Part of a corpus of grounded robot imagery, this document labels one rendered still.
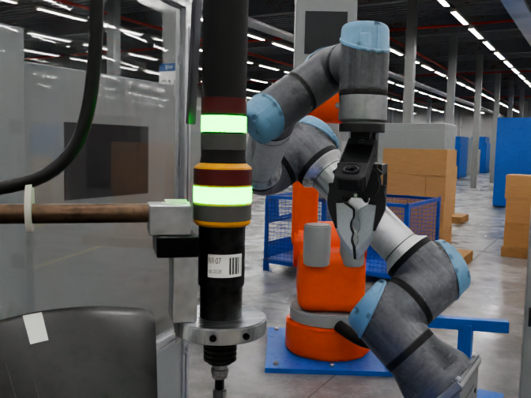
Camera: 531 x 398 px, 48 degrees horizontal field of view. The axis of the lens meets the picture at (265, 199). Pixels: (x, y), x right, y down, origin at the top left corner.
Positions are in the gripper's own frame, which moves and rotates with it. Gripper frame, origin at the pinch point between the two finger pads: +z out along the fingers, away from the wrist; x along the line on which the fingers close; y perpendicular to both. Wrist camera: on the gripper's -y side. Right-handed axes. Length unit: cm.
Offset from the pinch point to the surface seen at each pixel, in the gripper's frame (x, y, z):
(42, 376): 17, -50, 4
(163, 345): 71, 65, 46
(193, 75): 3, -51, -21
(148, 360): 10.8, -43.1, 4.3
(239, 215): -2, -52, -11
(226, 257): -1, -52, -8
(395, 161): 96, 760, 3
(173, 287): 2, -54, -6
